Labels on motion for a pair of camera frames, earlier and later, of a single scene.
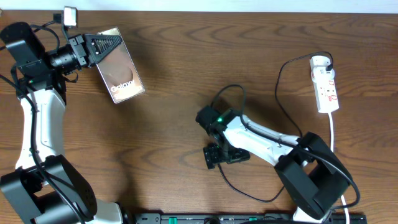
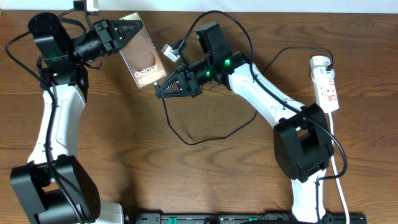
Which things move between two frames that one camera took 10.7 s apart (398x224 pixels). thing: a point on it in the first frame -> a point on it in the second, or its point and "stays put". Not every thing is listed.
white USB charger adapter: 319,62 stays put
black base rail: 245,218 stays put
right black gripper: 212,158 -> 188,84
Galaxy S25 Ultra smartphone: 118,72 -> 141,56
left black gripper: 87,55 -> 107,30
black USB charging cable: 286,116 -> 158,88
